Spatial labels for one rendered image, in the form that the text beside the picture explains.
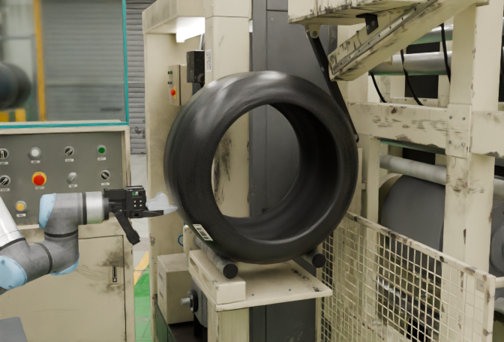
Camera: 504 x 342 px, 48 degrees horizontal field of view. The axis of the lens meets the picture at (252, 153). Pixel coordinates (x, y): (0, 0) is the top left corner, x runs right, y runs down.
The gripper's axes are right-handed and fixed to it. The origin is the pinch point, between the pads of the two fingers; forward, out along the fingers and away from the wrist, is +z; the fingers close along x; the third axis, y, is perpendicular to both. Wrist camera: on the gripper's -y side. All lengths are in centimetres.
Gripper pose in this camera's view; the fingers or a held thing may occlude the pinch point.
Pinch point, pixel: (174, 210)
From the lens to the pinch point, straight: 166.1
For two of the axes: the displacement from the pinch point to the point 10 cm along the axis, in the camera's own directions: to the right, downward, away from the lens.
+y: 0.1, -9.9, -1.4
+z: 9.5, -0.3, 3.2
